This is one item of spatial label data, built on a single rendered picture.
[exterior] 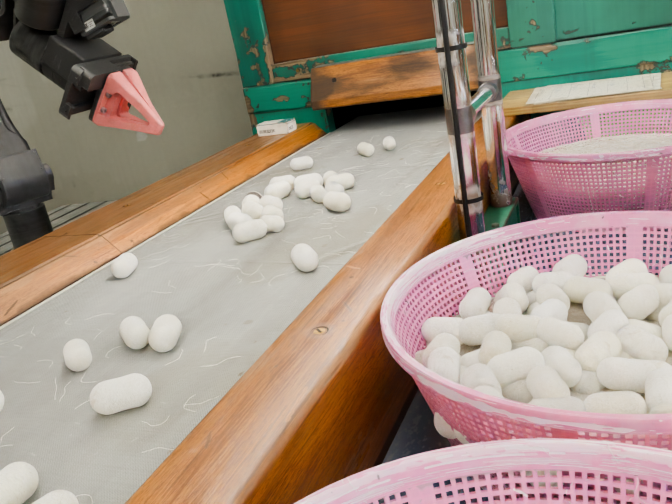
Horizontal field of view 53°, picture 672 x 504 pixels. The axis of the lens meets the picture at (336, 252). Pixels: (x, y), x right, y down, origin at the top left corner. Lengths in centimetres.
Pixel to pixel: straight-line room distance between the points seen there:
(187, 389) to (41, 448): 9
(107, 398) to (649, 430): 29
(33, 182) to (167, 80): 133
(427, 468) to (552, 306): 20
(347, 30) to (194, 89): 118
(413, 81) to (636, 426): 88
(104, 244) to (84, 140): 187
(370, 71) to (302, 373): 83
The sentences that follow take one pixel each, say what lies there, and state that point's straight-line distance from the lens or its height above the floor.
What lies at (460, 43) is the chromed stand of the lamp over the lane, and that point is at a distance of 58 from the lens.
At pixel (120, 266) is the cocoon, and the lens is 68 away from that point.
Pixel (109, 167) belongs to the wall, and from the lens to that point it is 259.
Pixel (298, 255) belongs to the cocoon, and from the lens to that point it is 58.
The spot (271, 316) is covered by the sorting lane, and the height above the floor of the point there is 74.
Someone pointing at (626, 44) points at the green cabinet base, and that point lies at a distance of 113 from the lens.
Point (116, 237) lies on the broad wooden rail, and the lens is 78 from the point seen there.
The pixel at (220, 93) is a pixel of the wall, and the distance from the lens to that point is 229.
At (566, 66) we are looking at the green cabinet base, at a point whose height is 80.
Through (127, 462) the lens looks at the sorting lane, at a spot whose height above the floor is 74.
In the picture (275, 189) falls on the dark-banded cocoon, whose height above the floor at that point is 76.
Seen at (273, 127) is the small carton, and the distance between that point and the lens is 118.
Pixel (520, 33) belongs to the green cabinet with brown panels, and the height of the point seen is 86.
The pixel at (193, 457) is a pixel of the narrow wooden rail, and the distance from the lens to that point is 33.
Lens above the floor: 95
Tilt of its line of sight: 19 degrees down
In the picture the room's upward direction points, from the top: 11 degrees counter-clockwise
